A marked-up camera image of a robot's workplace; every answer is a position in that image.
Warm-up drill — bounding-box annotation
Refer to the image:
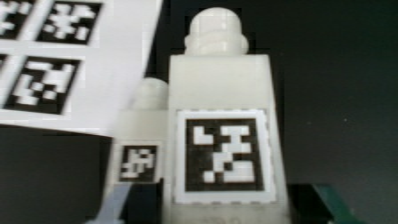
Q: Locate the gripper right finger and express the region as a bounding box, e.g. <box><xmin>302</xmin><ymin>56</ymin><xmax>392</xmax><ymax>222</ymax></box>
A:
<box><xmin>287</xmin><ymin>183</ymin><xmax>367</xmax><ymax>224</ymax></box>

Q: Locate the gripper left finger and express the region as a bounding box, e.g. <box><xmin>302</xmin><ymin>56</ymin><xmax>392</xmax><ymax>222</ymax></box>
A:
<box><xmin>83</xmin><ymin>183</ymin><xmax>161</xmax><ymax>224</ymax></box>

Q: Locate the white leg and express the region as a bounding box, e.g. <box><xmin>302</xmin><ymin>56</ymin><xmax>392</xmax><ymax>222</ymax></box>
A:
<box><xmin>163</xmin><ymin>7</ymin><xmax>291</xmax><ymax>224</ymax></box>
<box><xmin>96</xmin><ymin>77</ymin><xmax>170</xmax><ymax>224</ymax></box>

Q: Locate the white sheet with markers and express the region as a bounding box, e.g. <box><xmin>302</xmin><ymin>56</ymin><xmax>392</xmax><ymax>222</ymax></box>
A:
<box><xmin>0</xmin><ymin>0</ymin><xmax>161</xmax><ymax>136</ymax></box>

